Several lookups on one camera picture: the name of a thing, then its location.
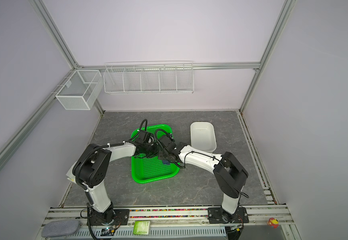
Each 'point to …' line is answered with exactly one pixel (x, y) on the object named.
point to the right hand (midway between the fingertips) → (161, 155)
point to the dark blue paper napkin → (165, 162)
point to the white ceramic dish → (203, 136)
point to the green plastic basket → (146, 170)
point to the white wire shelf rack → (151, 77)
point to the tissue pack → (71, 176)
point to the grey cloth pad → (59, 228)
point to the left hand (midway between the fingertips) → (164, 152)
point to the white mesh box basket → (79, 91)
